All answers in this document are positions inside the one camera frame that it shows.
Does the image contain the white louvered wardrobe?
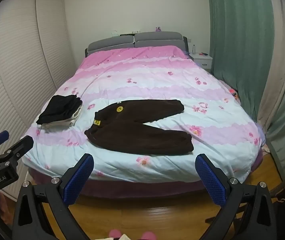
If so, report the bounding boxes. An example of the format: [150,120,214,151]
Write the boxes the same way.
[0,0,77,200]

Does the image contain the beige curtain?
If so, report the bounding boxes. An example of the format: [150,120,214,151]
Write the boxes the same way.
[256,0,285,132]

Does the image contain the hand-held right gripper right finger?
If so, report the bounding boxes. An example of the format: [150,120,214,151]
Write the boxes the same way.
[195,154,276,240]

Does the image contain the pink slipper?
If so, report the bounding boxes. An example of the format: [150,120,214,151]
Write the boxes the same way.
[109,229,123,240]
[141,231,158,240]

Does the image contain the grey upholstered bed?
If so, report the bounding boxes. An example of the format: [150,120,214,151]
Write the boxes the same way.
[23,31,264,202]

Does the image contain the brown fleece pants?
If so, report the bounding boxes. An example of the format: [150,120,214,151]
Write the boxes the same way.
[84,99,194,155]

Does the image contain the pink floral duvet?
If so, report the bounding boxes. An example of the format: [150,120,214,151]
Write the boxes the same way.
[23,45,262,183]

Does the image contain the black folded clothes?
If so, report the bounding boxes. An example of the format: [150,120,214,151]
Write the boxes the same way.
[36,94,83,125]

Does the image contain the white nightstand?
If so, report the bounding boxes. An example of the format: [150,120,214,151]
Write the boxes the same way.
[189,53,213,69]

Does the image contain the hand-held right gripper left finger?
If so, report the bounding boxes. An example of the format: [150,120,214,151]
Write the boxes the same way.
[12,153,94,240]

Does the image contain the beige folded clothes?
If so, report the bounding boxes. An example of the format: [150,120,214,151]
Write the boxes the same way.
[41,105,83,130]

